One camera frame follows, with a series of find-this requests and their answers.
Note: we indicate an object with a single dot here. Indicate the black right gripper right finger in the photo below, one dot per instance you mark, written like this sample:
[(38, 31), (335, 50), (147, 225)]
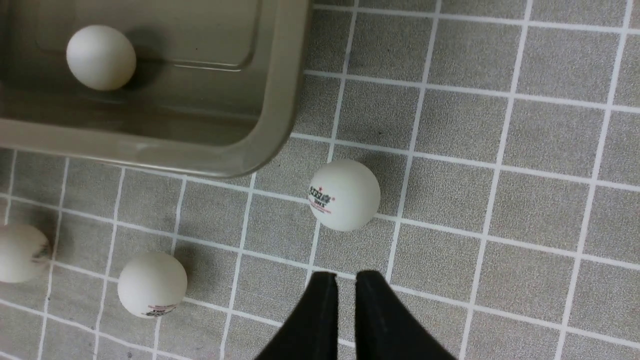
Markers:
[(385, 329)]

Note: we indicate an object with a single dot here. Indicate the white logo ball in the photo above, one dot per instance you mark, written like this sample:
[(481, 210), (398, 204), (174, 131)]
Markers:
[(25, 252), (344, 195), (152, 285)]

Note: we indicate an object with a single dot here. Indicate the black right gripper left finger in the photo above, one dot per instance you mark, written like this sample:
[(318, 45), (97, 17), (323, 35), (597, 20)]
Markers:
[(311, 330)]

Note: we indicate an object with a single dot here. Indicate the plain white ball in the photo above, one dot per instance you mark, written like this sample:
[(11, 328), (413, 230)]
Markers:
[(101, 58)]

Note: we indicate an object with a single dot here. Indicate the grey checked tablecloth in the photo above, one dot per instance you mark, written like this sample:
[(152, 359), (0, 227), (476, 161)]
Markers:
[(504, 135)]

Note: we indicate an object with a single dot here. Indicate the olive green plastic bin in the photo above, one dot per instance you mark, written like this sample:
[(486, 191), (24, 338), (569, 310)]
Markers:
[(214, 93)]

